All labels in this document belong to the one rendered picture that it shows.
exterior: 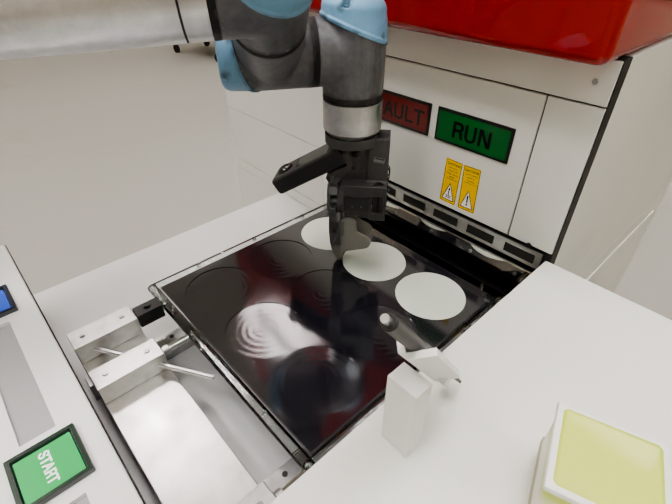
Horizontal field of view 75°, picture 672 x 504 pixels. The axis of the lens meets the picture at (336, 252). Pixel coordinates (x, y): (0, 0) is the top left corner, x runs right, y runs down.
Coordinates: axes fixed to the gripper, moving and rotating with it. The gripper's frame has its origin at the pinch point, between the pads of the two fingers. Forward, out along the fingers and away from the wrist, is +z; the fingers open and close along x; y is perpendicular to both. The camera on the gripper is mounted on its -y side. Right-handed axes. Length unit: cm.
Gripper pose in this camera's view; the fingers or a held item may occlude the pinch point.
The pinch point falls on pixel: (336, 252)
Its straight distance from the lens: 69.5
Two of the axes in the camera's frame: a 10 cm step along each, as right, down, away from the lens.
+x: 1.1, -6.0, 7.9
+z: 0.0, 8.0, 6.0
